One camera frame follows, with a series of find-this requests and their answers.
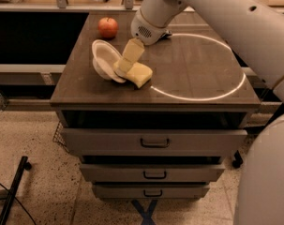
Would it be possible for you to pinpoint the top grey drawer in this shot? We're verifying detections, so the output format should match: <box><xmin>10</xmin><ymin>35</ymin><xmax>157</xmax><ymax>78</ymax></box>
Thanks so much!
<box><xmin>61</xmin><ymin>128</ymin><xmax>247</xmax><ymax>157</ymax></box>

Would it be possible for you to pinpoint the grey drawer cabinet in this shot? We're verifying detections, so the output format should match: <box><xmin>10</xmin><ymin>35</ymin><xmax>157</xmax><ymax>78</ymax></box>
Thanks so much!
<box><xmin>51</xmin><ymin>13</ymin><xmax>260</xmax><ymax>189</ymax></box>

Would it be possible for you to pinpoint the grey drawer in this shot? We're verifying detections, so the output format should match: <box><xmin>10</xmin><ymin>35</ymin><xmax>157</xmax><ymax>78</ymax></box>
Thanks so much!
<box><xmin>93</xmin><ymin>184</ymin><xmax>209</xmax><ymax>199</ymax></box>
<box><xmin>80</xmin><ymin>164</ymin><xmax>225</xmax><ymax>183</ymax></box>
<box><xmin>61</xmin><ymin>128</ymin><xmax>247</xmax><ymax>157</ymax></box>

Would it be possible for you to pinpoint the yellow sponge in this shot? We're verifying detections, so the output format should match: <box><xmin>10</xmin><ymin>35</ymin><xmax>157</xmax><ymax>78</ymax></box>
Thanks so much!
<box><xmin>112</xmin><ymin>61</ymin><xmax>154</xmax><ymax>89</ymax></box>

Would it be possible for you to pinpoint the red apple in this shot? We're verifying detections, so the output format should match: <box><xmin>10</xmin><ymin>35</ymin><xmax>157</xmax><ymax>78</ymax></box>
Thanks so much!
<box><xmin>97</xmin><ymin>17</ymin><xmax>118</xmax><ymax>38</ymax></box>

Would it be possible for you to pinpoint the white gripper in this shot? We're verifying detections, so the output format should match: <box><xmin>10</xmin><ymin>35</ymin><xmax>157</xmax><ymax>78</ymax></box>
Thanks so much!
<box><xmin>117</xmin><ymin>10</ymin><xmax>169</xmax><ymax>73</ymax></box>

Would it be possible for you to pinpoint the black stand leg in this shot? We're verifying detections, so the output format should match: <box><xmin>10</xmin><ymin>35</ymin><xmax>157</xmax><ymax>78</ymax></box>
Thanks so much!
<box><xmin>0</xmin><ymin>156</ymin><xmax>31</xmax><ymax>225</ymax></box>

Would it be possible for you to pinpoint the blue chip bag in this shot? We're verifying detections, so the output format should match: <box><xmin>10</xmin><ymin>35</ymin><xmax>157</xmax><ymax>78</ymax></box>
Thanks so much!
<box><xmin>160</xmin><ymin>30</ymin><xmax>172</xmax><ymax>38</ymax></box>

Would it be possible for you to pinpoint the white paper bowl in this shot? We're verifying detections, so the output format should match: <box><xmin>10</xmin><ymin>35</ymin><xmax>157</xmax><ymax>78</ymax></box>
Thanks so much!
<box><xmin>92</xmin><ymin>39</ymin><xmax>126</xmax><ymax>83</ymax></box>

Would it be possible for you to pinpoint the middle grey drawer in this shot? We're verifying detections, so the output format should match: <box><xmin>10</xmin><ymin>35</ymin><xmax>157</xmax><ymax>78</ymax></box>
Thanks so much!
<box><xmin>80</xmin><ymin>164</ymin><xmax>225</xmax><ymax>183</ymax></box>

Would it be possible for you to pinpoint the black floor cable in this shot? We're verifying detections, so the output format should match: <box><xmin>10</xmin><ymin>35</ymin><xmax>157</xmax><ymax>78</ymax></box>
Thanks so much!
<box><xmin>0</xmin><ymin>174</ymin><xmax>37</xmax><ymax>225</ymax></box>

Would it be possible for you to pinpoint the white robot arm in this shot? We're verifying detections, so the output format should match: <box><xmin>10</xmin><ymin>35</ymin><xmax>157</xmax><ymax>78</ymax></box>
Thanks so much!
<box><xmin>131</xmin><ymin>0</ymin><xmax>284</xmax><ymax>225</ymax></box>

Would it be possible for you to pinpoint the bottom grey drawer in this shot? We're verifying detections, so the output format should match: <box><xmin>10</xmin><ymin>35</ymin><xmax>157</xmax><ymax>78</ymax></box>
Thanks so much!
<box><xmin>93</xmin><ymin>184</ymin><xmax>209</xmax><ymax>199</ymax></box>

